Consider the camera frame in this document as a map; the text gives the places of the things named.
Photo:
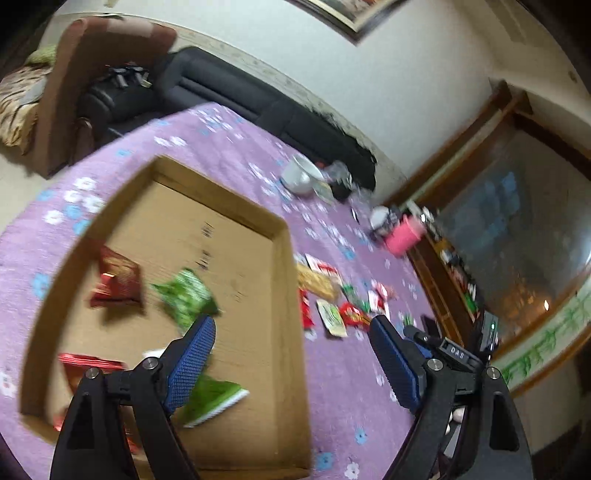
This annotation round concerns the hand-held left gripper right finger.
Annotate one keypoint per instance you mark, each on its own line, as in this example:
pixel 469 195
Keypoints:
pixel 397 364

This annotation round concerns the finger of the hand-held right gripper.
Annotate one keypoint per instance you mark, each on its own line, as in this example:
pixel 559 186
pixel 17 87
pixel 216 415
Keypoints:
pixel 414 334

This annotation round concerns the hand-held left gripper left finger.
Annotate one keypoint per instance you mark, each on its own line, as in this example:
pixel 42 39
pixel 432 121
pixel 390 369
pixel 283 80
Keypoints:
pixel 194 360

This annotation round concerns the solid green snack packet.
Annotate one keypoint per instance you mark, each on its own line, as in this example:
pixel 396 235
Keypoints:
pixel 214 397

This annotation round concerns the red and white candy packet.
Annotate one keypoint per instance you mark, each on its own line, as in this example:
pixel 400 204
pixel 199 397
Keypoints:
pixel 378 295

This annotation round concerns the bright red snack packet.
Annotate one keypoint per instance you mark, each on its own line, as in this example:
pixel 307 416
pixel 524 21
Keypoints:
pixel 353 316

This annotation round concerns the green twisted candy wrapper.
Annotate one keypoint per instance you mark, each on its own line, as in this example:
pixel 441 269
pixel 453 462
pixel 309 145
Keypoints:
pixel 184 295

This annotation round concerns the pale green clear snack packet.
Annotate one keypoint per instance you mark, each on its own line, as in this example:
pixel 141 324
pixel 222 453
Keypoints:
pixel 331 318

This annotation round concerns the small red snack packet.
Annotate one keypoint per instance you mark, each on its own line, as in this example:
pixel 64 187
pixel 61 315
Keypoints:
pixel 305 309

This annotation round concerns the dark red snack packet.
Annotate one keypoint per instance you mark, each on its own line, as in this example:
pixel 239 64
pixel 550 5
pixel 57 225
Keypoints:
pixel 117 284

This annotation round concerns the shallow cardboard box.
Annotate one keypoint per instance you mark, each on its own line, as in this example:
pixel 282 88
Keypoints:
pixel 231 258

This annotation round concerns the white and red snack packet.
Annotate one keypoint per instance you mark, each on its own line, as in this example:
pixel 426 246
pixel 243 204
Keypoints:
pixel 325 267

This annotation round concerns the long golden snack packet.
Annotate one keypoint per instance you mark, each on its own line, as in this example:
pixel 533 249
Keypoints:
pixel 314 284

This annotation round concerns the shiny red snack packet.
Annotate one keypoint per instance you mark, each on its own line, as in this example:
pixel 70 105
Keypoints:
pixel 78 362

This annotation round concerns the purple floral tablecloth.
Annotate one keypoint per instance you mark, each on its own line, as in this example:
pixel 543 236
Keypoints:
pixel 346 369

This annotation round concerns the low wooden shelf unit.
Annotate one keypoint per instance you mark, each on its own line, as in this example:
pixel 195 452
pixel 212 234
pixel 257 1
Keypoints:
pixel 443 277

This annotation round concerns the small green candy packet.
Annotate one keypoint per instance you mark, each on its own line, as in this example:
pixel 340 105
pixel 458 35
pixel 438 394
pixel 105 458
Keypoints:
pixel 350 291

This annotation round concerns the pink basket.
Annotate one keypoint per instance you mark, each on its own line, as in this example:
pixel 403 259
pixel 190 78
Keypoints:
pixel 404 235

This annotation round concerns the white round container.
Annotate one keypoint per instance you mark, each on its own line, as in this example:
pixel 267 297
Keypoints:
pixel 381 217

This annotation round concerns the wooden framed glass panel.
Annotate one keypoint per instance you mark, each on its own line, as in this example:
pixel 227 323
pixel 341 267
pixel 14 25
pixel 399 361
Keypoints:
pixel 521 207

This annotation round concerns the small black container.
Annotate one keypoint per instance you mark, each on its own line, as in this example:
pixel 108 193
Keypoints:
pixel 341 190

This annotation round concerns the white cup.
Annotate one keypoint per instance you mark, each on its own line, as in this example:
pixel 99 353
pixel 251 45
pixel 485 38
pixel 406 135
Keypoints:
pixel 298 177

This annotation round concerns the dark cloth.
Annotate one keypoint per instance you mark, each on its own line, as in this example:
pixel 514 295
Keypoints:
pixel 341 131

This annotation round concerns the black sofa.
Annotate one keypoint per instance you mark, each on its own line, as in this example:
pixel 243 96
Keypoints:
pixel 277 115

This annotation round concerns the black metal tool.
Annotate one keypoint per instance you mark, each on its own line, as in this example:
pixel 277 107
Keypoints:
pixel 122 76

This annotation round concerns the brown armchair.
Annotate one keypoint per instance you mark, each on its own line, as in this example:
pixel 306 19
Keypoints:
pixel 60 92

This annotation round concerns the patterned brown blanket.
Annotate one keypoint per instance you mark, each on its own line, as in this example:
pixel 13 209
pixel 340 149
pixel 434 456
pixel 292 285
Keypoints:
pixel 18 106

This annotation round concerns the green pillow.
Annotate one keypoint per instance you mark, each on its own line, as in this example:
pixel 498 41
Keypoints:
pixel 44 55

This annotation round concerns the framed wall picture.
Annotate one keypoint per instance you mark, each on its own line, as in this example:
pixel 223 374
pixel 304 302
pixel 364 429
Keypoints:
pixel 351 11

